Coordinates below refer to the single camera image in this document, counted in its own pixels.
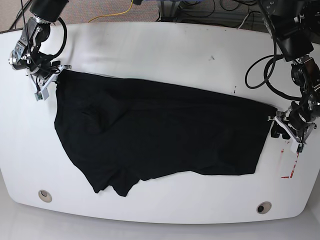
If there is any black t-shirt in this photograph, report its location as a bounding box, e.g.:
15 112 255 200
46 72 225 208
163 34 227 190
54 70 277 197

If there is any white cable on floor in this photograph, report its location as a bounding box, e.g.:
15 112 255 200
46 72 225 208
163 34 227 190
237 12 253 30

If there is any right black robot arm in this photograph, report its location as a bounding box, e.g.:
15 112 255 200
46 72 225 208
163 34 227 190
8 0 72 101

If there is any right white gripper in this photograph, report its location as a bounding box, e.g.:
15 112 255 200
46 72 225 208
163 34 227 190
27 64 72 100

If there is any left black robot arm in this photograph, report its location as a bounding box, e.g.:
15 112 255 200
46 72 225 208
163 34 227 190
254 0 320 153

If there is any table cable grommet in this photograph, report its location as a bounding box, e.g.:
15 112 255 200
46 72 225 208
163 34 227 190
256 201 272 215
38 190 53 203

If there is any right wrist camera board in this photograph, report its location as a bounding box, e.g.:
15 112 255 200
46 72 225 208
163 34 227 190
34 92 43 101

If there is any left table cable grommet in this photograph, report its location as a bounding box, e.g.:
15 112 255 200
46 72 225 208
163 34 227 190
38 190 53 203

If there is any red tape rectangle marking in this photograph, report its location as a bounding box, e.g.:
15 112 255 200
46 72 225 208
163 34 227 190
278 140 299 179

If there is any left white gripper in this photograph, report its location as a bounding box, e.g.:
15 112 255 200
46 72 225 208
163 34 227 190
268 110 317 153

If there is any yellow cable on floor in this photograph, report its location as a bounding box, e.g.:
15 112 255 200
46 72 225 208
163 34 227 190
90 0 133 23

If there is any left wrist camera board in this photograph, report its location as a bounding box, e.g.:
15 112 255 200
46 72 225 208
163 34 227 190
296 143 305 153

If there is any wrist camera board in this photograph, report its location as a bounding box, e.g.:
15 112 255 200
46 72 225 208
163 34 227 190
296 143 305 153
34 92 43 101

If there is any right table cable grommet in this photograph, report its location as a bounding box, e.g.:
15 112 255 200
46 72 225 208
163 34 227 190
256 201 272 215

